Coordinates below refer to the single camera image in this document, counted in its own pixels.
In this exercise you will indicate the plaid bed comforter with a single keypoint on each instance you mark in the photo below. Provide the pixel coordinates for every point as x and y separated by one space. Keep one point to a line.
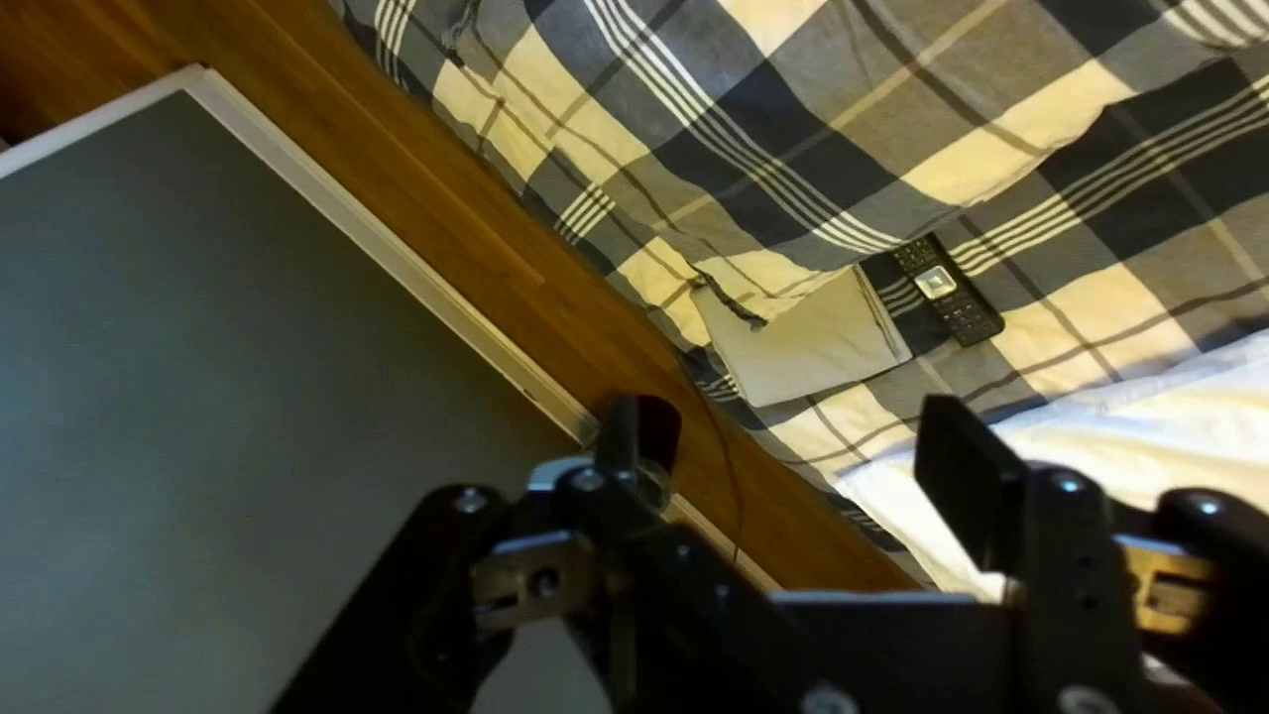
1095 166

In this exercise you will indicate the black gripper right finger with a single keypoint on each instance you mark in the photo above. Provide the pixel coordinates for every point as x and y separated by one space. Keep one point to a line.
1103 625

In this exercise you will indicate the black remote control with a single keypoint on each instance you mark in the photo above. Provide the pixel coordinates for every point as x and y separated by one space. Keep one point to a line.
945 285

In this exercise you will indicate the folded grey sheet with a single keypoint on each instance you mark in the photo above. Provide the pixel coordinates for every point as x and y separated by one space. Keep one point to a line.
835 337

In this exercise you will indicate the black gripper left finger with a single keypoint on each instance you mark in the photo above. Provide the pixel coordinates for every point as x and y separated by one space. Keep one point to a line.
469 567

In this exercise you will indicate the white baseboard strip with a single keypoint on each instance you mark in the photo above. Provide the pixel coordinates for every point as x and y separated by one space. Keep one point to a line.
219 374

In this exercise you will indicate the white pillow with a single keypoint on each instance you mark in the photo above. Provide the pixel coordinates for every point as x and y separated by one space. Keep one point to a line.
1197 422

